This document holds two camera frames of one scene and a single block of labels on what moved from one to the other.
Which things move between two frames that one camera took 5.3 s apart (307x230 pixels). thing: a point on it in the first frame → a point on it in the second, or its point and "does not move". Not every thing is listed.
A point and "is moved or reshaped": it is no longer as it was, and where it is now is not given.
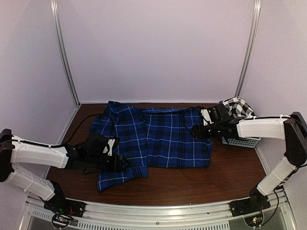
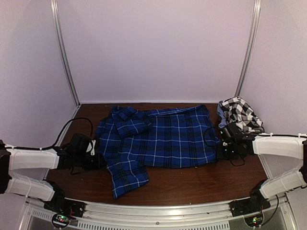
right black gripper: [199, 133] → [220, 155]
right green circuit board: [254, 221] does not move
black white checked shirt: [237, 107] does not move
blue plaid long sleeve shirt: [151, 137] is moved or reshaped
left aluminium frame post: [54, 5] does not move
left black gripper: [116, 164] → [97, 165]
